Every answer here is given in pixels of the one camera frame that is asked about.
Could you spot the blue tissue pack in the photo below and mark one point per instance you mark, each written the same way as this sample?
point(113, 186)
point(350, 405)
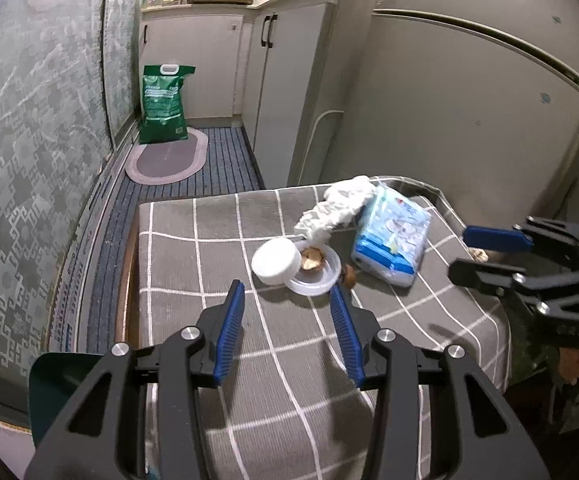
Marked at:
point(392, 235)

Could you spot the beige paper scrap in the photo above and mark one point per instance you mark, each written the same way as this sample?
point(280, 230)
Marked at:
point(478, 255)

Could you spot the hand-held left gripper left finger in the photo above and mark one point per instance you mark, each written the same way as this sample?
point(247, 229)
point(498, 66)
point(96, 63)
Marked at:
point(229, 335)

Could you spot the long white paper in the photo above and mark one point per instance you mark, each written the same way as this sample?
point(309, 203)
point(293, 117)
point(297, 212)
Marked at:
point(339, 205)

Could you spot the brown nut shell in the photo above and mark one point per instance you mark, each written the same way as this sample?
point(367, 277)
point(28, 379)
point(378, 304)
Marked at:
point(312, 259)
point(348, 277)

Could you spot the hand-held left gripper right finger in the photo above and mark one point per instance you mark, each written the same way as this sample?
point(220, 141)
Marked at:
point(349, 340)

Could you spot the low wooden table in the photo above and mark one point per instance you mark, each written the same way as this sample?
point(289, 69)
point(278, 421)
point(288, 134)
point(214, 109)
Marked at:
point(132, 300)

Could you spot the grey refrigerator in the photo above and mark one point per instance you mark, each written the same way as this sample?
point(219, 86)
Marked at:
point(444, 110)

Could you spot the clear plastic cup with food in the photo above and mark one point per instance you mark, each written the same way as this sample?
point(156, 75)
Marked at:
point(314, 285)

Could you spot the white kitchen cabinet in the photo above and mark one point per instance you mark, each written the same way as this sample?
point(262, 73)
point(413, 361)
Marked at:
point(194, 60)

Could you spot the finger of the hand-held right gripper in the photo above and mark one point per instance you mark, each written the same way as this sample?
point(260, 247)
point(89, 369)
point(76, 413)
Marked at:
point(489, 275)
point(494, 238)

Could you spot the dark teal trash bin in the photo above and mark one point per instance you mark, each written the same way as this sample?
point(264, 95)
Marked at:
point(54, 390)

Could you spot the frosted patterned glass door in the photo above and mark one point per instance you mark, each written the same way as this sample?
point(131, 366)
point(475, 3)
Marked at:
point(119, 60)
point(29, 160)

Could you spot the oval grey floor mat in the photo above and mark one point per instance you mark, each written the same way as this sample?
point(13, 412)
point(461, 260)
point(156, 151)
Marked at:
point(167, 160)

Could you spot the white round lid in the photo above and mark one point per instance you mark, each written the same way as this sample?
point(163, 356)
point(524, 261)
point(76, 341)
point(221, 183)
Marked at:
point(274, 260)

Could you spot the person's right hand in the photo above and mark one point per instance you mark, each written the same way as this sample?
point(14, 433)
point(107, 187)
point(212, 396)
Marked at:
point(572, 362)

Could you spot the green rice bag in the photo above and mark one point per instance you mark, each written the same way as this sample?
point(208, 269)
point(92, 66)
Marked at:
point(162, 105)

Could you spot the dark striped floor mat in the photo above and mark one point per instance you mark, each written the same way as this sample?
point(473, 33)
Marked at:
point(114, 220)

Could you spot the grey checked tablecloth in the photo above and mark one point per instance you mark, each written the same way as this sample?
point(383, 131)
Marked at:
point(279, 410)

